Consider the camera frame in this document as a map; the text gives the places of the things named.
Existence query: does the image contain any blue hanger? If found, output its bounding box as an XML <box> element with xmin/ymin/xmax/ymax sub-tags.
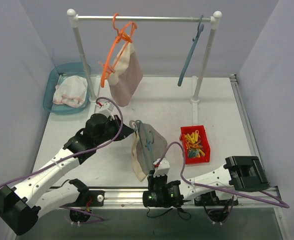
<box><xmin>134</xmin><ymin>120</ymin><xmax>155</xmax><ymax>173</ymax></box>
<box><xmin>177</xmin><ymin>15</ymin><xmax>204</xmax><ymax>87</ymax></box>

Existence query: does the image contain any grey beige underwear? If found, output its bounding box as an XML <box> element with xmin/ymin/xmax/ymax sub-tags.
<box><xmin>129</xmin><ymin>120</ymin><xmax>168</xmax><ymax>182</ymax></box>

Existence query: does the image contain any white pink-trimmed underwear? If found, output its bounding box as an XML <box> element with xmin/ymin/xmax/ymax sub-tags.
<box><xmin>52</xmin><ymin>75</ymin><xmax>88</xmax><ymax>108</ymax></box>

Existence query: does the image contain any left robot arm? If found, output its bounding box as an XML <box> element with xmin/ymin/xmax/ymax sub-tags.
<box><xmin>0</xmin><ymin>113</ymin><xmax>134</xmax><ymax>236</ymax></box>

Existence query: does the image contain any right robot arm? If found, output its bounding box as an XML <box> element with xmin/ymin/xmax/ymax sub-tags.
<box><xmin>142</xmin><ymin>156</ymin><xmax>270</xmax><ymax>208</ymax></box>

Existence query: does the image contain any beige brown underwear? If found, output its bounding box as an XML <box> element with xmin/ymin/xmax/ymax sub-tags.
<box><xmin>107</xmin><ymin>43</ymin><xmax>143</xmax><ymax>107</ymax></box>

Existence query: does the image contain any orange plastic hanger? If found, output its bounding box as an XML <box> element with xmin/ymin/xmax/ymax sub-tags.
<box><xmin>98</xmin><ymin>12</ymin><xmax>139</xmax><ymax>88</ymax></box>

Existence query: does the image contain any red plastic bin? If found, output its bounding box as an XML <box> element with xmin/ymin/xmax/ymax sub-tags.
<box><xmin>179</xmin><ymin>125</ymin><xmax>211</xmax><ymax>165</ymax></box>

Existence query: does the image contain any colourful clothespins pile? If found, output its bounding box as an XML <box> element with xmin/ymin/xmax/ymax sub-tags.
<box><xmin>184</xmin><ymin>130</ymin><xmax>206</xmax><ymax>158</ymax></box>

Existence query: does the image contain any teal plastic basin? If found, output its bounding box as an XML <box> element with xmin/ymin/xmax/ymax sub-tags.
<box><xmin>43</xmin><ymin>62</ymin><xmax>90</xmax><ymax>115</ymax></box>

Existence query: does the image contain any white clothes rack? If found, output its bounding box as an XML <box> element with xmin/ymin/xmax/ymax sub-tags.
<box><xmin>67</xmin><ymin>9</ymin><xmax>222</xmax><ymax>126</ymax></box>

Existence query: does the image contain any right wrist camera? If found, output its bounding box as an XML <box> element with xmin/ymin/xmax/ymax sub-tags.
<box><xmin>153</xmin><ymin>158</ymin><xmax>170</xmax><ymax>178</ymax></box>

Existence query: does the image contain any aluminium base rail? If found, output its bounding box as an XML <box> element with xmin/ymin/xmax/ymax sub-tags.
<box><xmin>14</xmin><ymin>186</ymin><xmax>284</xmax><ymax>210</ymax></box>

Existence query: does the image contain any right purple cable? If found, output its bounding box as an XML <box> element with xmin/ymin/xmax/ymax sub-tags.
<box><xmin>154</xmin><ymin>141</ymin><xmax>290</xmax><ymax>210</ymax></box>

